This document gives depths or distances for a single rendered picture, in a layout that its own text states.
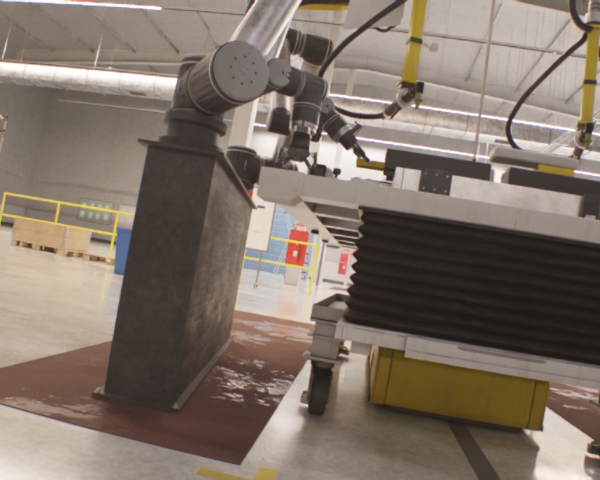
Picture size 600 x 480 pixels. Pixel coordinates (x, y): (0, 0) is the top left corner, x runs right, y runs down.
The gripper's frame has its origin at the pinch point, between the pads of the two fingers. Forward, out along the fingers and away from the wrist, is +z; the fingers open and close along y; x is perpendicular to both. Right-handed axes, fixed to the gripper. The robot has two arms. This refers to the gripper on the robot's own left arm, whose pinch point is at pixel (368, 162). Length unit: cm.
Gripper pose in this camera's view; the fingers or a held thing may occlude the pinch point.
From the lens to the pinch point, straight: 252.6
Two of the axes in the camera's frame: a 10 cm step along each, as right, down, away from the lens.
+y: -1.3, -0.8, -9.9
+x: 7.6, -6.5, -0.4
